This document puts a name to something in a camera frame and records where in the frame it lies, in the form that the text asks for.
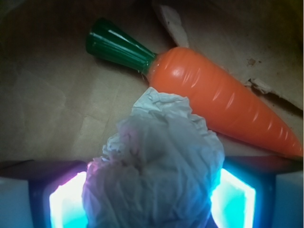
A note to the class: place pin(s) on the white paper ball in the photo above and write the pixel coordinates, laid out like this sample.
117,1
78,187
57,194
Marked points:
158,171

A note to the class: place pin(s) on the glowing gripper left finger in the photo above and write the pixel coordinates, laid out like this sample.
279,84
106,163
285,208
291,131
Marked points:
43,178

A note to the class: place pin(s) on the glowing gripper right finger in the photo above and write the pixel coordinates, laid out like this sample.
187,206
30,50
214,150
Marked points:
259,192

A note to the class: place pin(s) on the brown paper bag tray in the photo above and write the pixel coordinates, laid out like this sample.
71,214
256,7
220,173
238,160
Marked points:
58,102

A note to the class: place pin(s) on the orange plastic toy carrot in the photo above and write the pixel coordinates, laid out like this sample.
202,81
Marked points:
228,107

